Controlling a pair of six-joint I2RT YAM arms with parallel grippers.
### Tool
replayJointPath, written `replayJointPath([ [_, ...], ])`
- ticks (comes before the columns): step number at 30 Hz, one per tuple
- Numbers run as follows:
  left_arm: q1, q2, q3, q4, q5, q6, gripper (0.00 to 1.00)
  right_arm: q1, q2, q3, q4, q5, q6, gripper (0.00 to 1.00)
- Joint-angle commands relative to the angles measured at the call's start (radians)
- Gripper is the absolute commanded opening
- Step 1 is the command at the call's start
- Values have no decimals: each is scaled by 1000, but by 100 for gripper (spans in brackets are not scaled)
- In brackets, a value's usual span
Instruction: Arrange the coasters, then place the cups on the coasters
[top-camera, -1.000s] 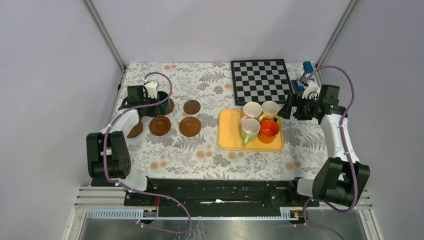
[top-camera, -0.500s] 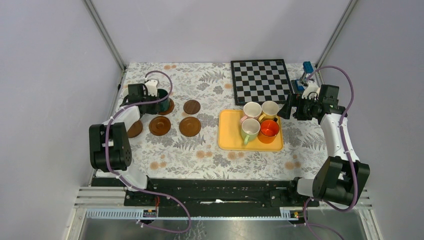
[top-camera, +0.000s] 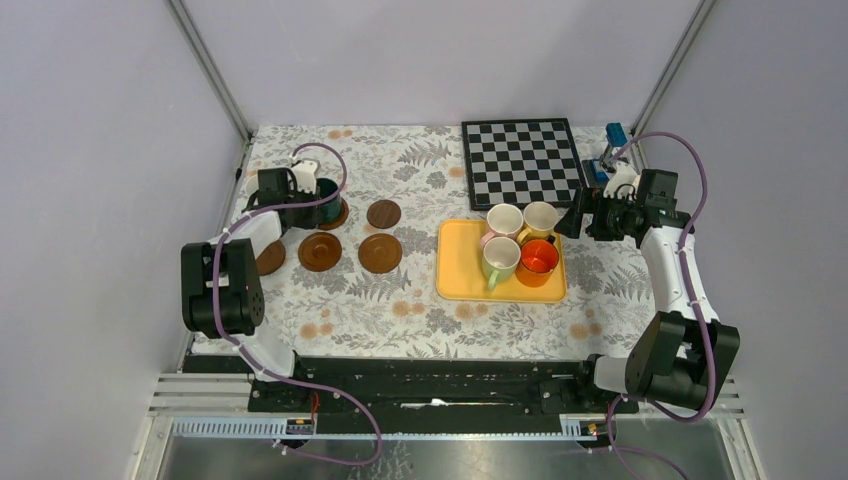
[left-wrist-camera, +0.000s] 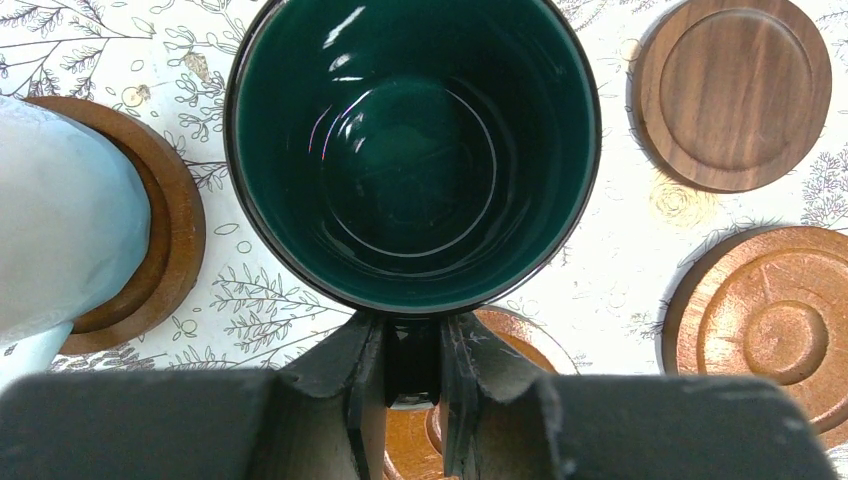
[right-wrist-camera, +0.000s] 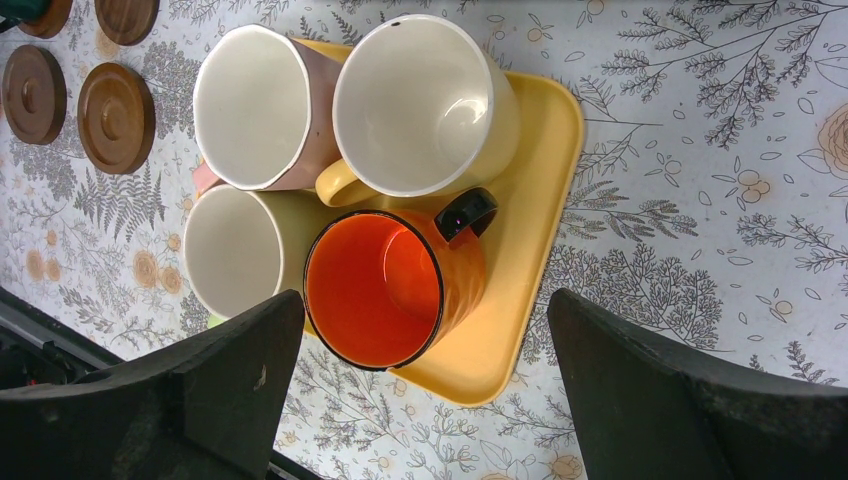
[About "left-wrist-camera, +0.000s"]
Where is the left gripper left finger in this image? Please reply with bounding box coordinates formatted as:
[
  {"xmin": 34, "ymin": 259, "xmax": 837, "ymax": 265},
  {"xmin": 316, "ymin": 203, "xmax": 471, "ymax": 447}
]
[{"xmin": 1, "ymin": 314, "xmax": 385, "ymax": 479}]

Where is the white mug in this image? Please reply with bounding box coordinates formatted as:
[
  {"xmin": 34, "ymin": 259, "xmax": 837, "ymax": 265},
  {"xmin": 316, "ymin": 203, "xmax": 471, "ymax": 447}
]
[{"xmin": 1, "ymin": 97, "xmax": 151, "ymax": 388}]

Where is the dark green mug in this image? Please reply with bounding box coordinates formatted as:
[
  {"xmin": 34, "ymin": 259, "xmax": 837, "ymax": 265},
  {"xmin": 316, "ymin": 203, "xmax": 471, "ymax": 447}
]
[{"xmin": 223, "ymin": 0, "xmax": 603, "ymax": 408}]

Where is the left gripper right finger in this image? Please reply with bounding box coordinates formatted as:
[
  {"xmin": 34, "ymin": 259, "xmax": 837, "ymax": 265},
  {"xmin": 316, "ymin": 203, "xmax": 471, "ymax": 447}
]
[{"xmin": 440, "ymin": 313, "xmax": 835, "ymax": 479}]

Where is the light brown coaster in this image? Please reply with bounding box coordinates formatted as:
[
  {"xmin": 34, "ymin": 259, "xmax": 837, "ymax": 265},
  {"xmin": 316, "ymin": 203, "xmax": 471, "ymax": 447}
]
[{"xmin": 661, "ymin": 226, "xmax": 847, "ymax": 448}]

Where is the floral tablecloth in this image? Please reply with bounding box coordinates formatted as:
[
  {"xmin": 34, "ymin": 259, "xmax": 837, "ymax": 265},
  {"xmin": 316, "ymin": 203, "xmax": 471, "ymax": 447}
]
[{"xmin": 1, "ymin": 1, "xmax": 847, "ymax": 374}]

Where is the brown coaster bottom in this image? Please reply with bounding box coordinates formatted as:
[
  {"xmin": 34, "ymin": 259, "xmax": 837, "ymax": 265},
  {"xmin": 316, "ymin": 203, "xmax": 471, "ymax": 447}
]
[{"xmin": 383, "ymin": 306, "xmax": 578, "ymax": 479}]

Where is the dark wood grain coaster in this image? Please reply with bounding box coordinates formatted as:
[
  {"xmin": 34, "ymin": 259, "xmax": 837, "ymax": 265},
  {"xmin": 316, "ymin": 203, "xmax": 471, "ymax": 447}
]
[{"xmin": 632, "ymin": 1, "xmax": 832, "ymax": 192}]

